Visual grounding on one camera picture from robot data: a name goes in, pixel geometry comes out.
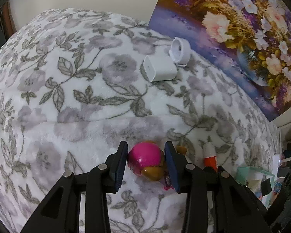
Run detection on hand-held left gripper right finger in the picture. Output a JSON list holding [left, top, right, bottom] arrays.
[[164, 141, 272, 233]]

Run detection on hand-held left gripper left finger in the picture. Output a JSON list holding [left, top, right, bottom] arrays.
[[22, 141, 128, 233]]

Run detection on pink and gold ball toy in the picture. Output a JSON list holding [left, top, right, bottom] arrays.
[[127, 139, 187, 191]]

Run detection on black power adapter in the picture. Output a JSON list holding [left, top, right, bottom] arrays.
[[260, 178, 273, 196]]

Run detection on teal shallow box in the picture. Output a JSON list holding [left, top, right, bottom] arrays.
[[235, 166, 285, 209]]

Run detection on orange glue stick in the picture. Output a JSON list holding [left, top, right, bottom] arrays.
[[202, 142, 220, 173]]

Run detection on floral grey white blanket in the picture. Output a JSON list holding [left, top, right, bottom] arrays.
[[0, 8, 282, 233]]

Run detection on small white plastic case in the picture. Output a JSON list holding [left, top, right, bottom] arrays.
[[143, 55, 178, 82]]

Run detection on white round cap holder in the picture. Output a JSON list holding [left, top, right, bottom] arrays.
[[168, 37, 191, 67]]

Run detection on flower painting wall poster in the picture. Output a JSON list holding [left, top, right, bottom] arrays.
[[148, 0, 291, 122]]

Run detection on brown wooden rail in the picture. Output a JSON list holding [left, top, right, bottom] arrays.
[[1, 0, 16, 38]]

